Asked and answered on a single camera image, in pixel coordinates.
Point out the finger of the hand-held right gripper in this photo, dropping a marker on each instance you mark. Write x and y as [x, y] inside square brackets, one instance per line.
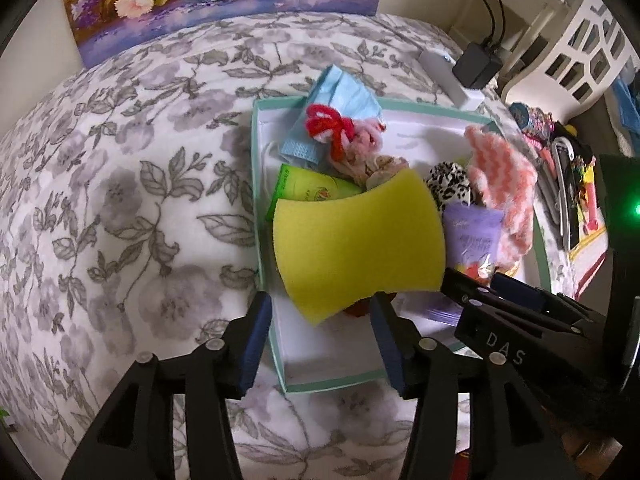
[500, 335]
[520, 292]

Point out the black power adapter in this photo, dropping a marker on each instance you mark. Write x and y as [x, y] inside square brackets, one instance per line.
[477, 66]

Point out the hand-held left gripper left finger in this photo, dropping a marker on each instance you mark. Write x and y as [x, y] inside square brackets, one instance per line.
[255, 345]

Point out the yellow sponge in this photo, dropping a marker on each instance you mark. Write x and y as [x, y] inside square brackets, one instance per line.
[360, 245]

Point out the small red cloth piece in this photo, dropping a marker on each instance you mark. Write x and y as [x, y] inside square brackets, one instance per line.
[357, 311]

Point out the white power strip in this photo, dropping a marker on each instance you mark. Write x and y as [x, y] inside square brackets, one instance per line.
[450, 82]

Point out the white lattice chair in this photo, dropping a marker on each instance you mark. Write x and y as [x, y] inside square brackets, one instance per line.
[575, 45]

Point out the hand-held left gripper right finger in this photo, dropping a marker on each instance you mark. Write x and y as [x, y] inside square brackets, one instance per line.
[387, 350]

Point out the teal shallow box tray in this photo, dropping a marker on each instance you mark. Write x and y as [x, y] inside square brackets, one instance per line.
[320, 355]

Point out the pink toy pen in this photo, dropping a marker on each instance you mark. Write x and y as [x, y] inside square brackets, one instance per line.
[592, 205]

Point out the purple baby wipes pack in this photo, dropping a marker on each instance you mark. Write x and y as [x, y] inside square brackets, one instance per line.
[472, 235]

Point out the beige floral cloth scrunchie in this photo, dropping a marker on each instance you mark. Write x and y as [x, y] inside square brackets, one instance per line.
[380, 167]

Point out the floral grey white blanket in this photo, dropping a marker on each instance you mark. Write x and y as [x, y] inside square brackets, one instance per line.
[150, 210]

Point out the green tissue pack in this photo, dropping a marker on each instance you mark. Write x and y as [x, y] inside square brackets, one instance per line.
[310, 187]

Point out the red pink yarn twist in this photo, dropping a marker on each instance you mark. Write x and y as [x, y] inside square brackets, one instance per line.
[327, 127]

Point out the leopard print scrunchie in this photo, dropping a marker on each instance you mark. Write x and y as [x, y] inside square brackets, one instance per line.
[450, 185]

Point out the yellow red crochet mat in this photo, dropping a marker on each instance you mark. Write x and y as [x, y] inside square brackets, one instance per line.
[587, 252]

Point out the blue face mask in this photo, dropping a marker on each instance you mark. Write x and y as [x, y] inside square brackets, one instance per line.
[345, 92]

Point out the pink chevron fluffy cloth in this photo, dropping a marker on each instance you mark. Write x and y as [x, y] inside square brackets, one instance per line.
[505, 185]

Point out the silver flat device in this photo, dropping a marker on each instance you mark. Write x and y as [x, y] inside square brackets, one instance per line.
[547, 190]

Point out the floral painting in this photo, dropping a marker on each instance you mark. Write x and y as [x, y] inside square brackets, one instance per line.
[225, 0]

